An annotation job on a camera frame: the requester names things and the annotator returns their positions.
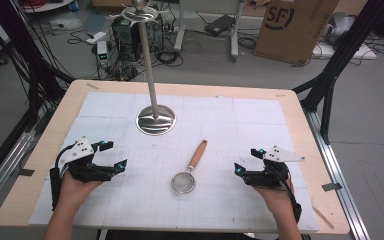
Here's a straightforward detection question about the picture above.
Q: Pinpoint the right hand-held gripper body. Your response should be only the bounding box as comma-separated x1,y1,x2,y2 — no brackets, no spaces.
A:
244,144,306,190

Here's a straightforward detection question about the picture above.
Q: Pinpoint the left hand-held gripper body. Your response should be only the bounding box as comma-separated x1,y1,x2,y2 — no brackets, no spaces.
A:
59,135,117,184

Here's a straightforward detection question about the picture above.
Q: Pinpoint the wooden handled mesh strainer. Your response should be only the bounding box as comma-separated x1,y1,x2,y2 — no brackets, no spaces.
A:
170,139,209,196

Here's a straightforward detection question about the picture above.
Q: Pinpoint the steel stand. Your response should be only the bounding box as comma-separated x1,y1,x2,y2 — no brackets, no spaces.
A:
108,0,178,137

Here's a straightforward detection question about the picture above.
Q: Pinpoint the person's left hand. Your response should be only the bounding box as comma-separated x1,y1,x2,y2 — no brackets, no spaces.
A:
58,173,104,209

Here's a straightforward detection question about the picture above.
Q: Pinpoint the person's right hand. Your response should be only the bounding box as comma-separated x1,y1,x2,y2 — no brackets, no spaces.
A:
252,178,297,215

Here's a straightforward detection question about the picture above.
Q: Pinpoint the white grid mat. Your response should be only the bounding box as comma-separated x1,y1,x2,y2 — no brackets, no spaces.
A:
28,91,319,233

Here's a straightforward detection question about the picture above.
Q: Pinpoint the pale tape strip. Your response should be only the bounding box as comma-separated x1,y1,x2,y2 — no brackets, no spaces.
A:
311,204,335,231

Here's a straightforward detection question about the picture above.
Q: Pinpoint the white box with green light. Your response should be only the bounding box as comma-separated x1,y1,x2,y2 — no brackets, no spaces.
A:
96,40,110,68

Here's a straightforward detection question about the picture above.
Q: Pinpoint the black computer tower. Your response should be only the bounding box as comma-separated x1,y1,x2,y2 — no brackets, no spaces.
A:
112,13,165,63

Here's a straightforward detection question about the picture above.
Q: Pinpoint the white power strip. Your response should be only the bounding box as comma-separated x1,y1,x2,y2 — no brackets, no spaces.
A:
85,30,110,46

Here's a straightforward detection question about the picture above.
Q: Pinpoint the white metal stand leg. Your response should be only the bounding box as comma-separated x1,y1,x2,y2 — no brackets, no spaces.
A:
229,0,247,62
174,0,187,52

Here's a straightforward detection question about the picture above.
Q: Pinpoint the white foam board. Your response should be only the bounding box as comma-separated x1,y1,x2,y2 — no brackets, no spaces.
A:
311,41,378,61

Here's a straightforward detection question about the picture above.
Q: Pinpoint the brown cardboard box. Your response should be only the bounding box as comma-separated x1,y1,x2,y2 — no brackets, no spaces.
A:
253,0,340,66

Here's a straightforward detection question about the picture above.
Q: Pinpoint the black flat device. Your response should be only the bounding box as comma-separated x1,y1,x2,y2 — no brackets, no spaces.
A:
204,14,236,37

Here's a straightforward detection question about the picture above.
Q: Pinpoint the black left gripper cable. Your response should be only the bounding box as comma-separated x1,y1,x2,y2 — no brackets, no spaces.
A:
49,143,76,212

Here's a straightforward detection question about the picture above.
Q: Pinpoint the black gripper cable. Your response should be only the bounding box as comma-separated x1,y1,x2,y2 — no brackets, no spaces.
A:
49,143,76,212
273,164,303,224

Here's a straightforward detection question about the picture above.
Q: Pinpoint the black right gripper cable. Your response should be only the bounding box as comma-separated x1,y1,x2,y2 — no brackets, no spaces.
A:
273,164,303,224

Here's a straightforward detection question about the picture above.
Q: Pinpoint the aluminium rail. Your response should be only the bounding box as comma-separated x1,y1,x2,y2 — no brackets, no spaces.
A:
302,108,372,240
0,109,45,219

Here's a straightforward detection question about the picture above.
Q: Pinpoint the black metal frame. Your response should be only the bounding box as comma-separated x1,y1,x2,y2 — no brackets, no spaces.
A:
292,0,384,145
0,0,75,132

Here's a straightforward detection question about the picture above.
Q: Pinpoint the coiled black floor cable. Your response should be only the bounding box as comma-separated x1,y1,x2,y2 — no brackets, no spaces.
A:
154,49,185,68

